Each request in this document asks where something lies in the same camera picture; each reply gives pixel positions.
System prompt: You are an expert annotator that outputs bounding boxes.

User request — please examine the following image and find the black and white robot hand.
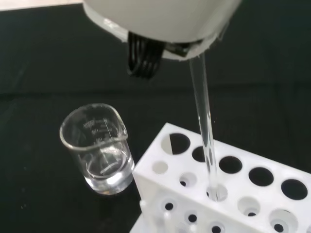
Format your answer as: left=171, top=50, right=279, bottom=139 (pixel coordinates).
left=82, top=0, right=243, bottom=80

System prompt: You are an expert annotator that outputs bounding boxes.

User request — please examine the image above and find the clear glass beaker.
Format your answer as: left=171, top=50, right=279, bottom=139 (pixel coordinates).
left=59, top=103, right=135, bottom=196

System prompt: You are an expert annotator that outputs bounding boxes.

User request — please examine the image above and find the white test tube rack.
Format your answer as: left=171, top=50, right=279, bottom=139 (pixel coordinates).
left=129, top=122, right=311, bottom=233

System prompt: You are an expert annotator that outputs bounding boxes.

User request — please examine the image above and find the black bench cloth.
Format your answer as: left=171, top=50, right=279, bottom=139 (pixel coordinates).
left=0, top=2, right=311, bottom=233

